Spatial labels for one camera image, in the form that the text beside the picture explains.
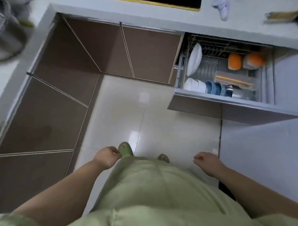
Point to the person's right hand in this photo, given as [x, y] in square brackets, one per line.
[209, 164]

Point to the person's left hand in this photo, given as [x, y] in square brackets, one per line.
[106, 158]

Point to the person's left fingers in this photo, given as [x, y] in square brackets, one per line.
[115, 153]

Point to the person's right fingers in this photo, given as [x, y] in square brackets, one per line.
[198, 158]

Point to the person's left forearm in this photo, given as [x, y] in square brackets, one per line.
[62, 193]

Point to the person's right forearm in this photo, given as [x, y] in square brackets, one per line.
[256, 193]

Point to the green slipper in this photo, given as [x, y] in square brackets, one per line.
[125, 150]
[163, 158]

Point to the light green garment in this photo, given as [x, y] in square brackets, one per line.
[149, 195]

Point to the white appliance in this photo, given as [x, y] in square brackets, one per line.
[256, 151]

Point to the blue bowl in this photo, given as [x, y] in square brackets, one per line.
[217, 88]
[223, 90]
[209, 87]

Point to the white bowl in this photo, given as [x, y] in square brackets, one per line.
[201, 86]
[189, 84]

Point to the metal cup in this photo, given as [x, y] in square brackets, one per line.
[229, 91]

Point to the brown cabinet door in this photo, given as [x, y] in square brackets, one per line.
[32, 179]
[102, 46]
[151, 53]
[65, 62]
[44, 116]

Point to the bundle of chopsticks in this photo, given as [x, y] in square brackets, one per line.
[232, 80]

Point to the white plate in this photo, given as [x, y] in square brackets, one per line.
[194, 59]

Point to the orange bowl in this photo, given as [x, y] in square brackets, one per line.
[234, 61]
[255, 60]

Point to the white cloth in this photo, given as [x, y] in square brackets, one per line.
[222, 9]

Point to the steel pot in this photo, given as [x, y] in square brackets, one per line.
[10, 37]

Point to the small green item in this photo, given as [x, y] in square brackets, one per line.
[26, 23]

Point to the black cooktop with yellow edge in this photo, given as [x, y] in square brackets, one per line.
[167, 3]

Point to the yellow and black tool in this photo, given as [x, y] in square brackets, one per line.
[281, 17]

